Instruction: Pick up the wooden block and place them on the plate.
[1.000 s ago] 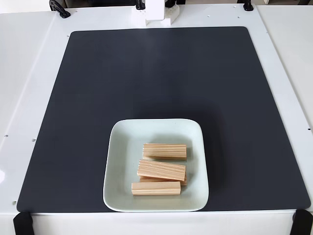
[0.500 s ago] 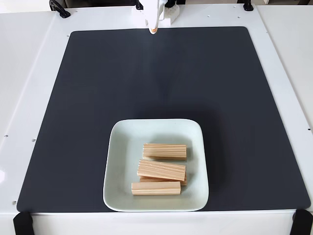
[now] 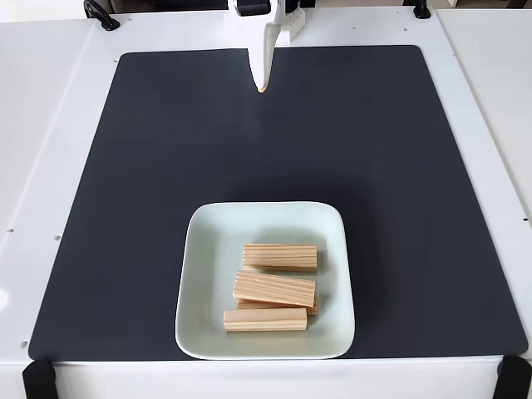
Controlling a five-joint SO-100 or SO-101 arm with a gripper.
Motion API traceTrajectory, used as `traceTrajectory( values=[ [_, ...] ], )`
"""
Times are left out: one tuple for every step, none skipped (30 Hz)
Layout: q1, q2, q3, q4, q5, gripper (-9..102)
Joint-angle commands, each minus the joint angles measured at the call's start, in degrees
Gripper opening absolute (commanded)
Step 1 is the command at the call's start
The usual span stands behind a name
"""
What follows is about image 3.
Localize black table mat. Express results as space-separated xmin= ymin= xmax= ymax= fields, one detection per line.
xmin=27 ymin=44 xmax=529 ymax=362

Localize pale green square plate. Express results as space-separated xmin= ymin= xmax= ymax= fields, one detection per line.
xmin=174 ymin=201 xmax=357 ymax=361

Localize wooden block marked two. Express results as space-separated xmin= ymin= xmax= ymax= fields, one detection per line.
xmin=223 ymin=308 xmax=309 ymax=333

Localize grooved wooden block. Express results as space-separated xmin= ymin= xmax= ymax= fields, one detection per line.
xmin=232 ymin=269 xmax=317 ymax=308
xmin=236 ymin=293 xmax=319 ymax=317
xmin=242 ymin=243 xmax=318 ymax=273

